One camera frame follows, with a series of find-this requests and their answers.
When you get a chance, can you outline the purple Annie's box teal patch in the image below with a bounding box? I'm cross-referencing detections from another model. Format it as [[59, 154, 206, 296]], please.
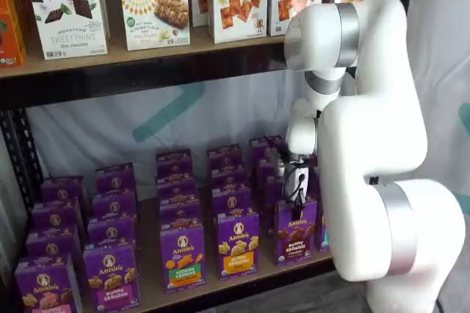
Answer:
[[316, 209, 332, 253]]

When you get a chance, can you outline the orange cheddar pretzel crackers box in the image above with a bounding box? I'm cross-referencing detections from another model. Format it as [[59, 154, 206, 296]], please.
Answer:
[[207, 0, 270, 45]]

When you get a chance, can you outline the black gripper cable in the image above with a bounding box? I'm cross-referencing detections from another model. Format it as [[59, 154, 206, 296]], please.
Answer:
[[285, 165, 307, 202]]

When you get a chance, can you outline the purple Annie's box magenta patch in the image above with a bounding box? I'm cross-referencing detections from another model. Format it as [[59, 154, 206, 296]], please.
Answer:
[[82, 242, 141, 309], [95, 163, 137, 193], [87, 215, 137, 248], [91, 190, 137, 218]]

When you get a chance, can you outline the wooden shelf board with Annie's boxes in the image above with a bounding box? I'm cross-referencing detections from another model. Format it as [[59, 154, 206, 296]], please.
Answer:
[[134, 187, 341, 309]]

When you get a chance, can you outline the orange snack box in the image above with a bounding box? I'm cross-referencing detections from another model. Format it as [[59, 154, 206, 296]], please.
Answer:
[[0, 0, 28, 69]]

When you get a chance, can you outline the white Sweet Thins box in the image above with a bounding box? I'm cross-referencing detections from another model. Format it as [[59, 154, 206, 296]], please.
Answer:
[[21, 0, 110, 61]]

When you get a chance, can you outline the Simple Mills almond bar box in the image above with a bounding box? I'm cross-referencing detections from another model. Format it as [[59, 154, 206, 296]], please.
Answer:
[[118, 0, 192, 52]]

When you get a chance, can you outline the purple Annie's box brown patch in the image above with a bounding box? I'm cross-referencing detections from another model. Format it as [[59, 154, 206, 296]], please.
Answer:
[[256, 158, 286, 181], [248, 137, 284, 162], [275, 198, 319, 267], [264, 176, 288, 218]]

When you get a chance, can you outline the black metal shelf rack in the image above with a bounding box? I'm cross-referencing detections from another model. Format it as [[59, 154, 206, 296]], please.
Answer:
[[0, 0, 418, 313]]

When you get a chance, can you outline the purple Annie's box orange patch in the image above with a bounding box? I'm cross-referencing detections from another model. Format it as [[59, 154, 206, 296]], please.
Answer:
[[210, 165, 247, 189], [206, 146, 242, 169], [216, 212, 260, 281], [211, 186, 251, 217]]

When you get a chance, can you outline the purple Annie's box pink patch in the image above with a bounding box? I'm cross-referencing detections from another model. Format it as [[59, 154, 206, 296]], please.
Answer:
[[14, 253, 84, 313], [25, 225, 84, 261], [31, 198, 81, 229], [40, 176, 89, 204]]

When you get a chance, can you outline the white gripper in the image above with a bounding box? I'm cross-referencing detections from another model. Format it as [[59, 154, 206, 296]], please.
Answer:
[[281, 156, 310, 220]]

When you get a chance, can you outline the wooden shelf board with crackers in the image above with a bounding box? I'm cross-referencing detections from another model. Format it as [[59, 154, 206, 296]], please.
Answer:
[[0, 28, 294, 79]]

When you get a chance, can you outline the teal tape strip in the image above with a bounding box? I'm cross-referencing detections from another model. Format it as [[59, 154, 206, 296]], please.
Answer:
[[458, 103, 470, 141], [131, 83, 205, 143]]

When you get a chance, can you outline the purple Annie's hidden veggies box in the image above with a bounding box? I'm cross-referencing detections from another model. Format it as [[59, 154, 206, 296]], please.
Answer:
[[157, 180, 199, 204], [156, 165, 195, 184], [156, 148, 194, 169], [159, 201, 202, 228], [159, 223, 206, 295]]

